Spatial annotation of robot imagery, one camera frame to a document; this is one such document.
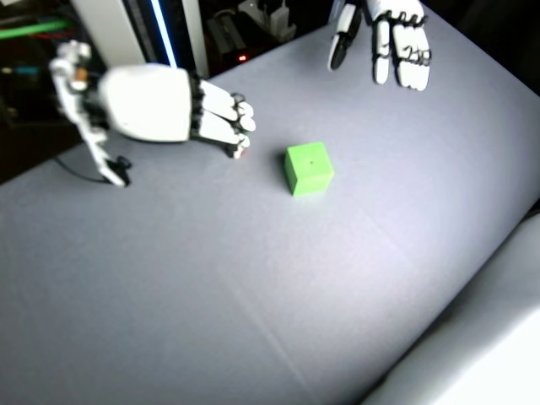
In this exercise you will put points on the grey table cloth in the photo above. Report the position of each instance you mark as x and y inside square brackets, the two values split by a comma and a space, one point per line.
[211, 274]

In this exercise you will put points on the green foam cube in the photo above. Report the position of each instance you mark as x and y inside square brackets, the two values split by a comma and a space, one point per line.
[310, 169]

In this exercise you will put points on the white power adapter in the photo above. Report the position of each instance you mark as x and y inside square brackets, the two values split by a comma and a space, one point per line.
[280, 21]

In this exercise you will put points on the white robot body column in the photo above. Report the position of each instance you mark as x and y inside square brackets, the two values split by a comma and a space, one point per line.
[122, 29]

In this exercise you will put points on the white backdrop roll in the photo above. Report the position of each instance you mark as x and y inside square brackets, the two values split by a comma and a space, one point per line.
[485, 337]

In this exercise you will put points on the black box with red light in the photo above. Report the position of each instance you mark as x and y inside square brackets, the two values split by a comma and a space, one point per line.
[242, 57]

